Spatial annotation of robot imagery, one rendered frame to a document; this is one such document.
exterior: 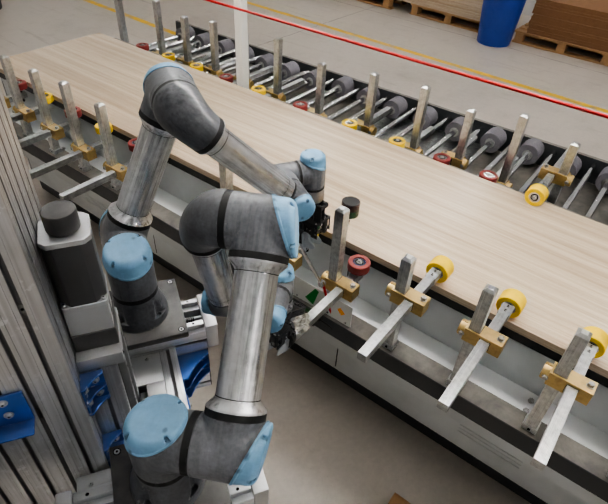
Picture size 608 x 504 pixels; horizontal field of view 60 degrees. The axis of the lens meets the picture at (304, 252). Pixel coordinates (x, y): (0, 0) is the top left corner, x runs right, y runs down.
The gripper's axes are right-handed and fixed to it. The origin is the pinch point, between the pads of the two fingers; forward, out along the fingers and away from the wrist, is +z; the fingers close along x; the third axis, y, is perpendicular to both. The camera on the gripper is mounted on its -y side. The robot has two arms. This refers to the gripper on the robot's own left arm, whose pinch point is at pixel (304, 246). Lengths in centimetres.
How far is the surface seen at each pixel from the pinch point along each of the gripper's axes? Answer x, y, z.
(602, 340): 27, 89, 5
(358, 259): 16.7, 11.5, 10.4
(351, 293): 5.1, 16.8, 15.1
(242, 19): 103, -122, -26
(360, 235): 29.9, 3.9, 11.4
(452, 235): 53, 31, 12
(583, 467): 4, 100, 33
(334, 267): 5.9, 8.7, 8.4
